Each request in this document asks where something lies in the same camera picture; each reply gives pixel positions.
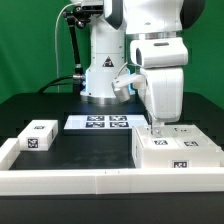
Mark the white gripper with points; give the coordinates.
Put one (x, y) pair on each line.
(159, 80)

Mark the white cabinet box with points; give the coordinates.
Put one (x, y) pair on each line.
(174, 158)

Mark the white small panel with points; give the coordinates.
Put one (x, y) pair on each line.
(167, 140)
(189, 136)

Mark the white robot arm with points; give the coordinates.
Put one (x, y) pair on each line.
(116, 23)

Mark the white flat tagged panel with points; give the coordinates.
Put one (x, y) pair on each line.
(78, 123)

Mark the white small tagged box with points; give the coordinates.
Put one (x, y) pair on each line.
(38, 135)

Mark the white U-shaped frame fence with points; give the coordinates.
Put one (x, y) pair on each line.
(115, 181)

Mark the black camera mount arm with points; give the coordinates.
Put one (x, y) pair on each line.
(78, 77)

